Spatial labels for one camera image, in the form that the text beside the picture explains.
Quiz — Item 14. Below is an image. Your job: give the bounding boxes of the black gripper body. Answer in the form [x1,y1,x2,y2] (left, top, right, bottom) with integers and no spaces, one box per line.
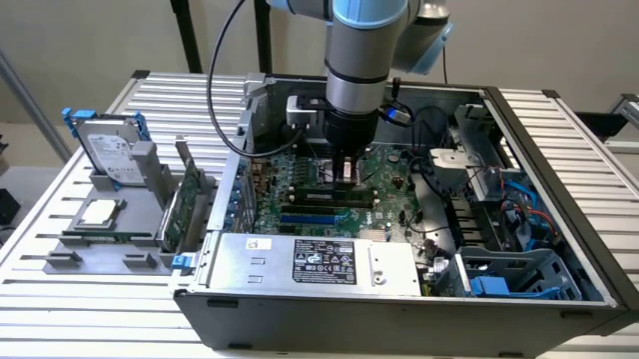
[323,108,379,159]

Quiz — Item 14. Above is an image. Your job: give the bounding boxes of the black RAM slot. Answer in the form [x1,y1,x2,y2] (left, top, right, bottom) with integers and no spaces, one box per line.
[291,197,376,210]

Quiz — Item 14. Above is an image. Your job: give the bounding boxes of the green RAM stick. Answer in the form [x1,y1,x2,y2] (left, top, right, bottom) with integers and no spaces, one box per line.
[62,232,154,242]

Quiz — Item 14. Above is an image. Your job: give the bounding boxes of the CPU socket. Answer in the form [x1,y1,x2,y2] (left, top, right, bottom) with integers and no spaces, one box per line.
[308,156,363,185]

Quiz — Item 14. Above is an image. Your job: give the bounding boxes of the blue silver USB plug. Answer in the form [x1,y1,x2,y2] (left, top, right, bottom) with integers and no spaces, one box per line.
[379,105,415,127]

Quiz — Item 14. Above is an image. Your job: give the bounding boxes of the green motherboard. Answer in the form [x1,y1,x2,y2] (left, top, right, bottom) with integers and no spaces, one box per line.
[248,143,427,241]

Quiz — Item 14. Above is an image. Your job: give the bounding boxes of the blue expansion slot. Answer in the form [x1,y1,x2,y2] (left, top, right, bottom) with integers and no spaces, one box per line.
[279,213,338,225]

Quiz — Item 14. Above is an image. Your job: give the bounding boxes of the silver power supply unit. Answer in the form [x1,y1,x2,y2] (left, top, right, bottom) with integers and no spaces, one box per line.
[206,231,427,297]

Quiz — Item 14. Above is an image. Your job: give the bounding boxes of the black upright stand pole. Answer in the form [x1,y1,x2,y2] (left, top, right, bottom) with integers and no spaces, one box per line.
[168,0,204,75]
[252,0,275,75]

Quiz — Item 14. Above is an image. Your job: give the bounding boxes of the green graphics card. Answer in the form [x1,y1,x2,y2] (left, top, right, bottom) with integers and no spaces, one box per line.
[158,135,202,256]

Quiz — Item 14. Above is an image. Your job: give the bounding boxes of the black open PC case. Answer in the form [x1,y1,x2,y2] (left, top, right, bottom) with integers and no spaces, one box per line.
[171,72,630,352]

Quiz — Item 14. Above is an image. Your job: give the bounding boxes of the gray disk bay cage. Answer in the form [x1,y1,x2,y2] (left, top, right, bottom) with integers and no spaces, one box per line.
[451,245,585,301]

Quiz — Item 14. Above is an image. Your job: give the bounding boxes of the silver hard disk blue caddy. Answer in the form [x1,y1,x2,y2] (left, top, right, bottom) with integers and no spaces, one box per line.
[62,107,152,185]

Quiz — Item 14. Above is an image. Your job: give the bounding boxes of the silver CPU chip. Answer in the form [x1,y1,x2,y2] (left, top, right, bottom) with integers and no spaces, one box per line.
[82,199,127,226]

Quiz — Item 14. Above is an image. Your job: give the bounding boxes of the gray parts rack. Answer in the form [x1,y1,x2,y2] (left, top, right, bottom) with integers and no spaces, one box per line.
[43,140,222,277]

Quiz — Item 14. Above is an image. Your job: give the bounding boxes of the gray metal pole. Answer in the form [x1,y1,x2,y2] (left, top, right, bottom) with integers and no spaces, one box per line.
[0,47,72,162]

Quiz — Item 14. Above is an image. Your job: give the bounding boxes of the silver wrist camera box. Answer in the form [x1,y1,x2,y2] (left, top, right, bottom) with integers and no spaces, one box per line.
[284,94,331,127]

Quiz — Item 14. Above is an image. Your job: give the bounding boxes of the black wire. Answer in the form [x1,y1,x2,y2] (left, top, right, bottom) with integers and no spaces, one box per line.
[411,106,454,177]

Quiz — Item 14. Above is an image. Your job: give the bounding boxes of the silver metal drive bracket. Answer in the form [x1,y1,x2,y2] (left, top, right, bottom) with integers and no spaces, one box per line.
[427,103,523,211]

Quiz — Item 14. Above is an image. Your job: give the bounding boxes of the black camera cable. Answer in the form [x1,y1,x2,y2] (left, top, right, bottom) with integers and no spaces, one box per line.
[207,0,307,157]

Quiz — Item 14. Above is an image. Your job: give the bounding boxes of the red wire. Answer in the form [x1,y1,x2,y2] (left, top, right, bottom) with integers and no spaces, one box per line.
[526,209,558,235]

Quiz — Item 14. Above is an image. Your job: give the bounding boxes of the aluminium frame piece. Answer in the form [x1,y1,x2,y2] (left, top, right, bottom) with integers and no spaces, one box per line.
[605,92,639,153]

